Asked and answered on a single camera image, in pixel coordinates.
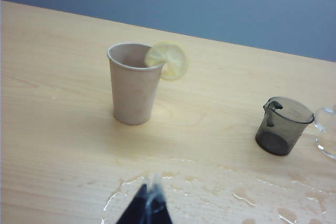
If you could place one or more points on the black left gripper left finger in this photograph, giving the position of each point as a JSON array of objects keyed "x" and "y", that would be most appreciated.
[{"x": 134, "y": 211}]

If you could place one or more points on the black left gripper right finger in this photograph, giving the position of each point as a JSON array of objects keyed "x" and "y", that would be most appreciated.
[{"x": 158, "y": 211}]

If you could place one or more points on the yellow lemon slice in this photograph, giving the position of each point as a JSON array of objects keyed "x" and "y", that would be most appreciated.
[{"x": 170, "y": 60}]

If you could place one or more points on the beige paper cup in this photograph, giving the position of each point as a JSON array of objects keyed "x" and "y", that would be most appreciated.
[{"x": 132, "y": 93}]

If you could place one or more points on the smoky grey measuring cup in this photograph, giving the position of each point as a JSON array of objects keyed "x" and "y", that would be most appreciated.
[{"x": 282, "y": 132}]

